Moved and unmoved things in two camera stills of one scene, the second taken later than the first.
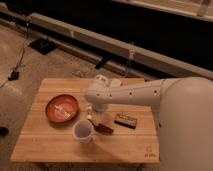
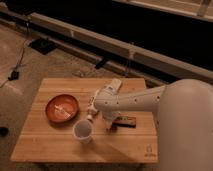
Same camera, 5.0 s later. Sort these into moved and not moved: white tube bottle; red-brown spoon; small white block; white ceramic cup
Moved: red-brown spoon
Not moved: white tube bottle; white ceramic cup; small white block
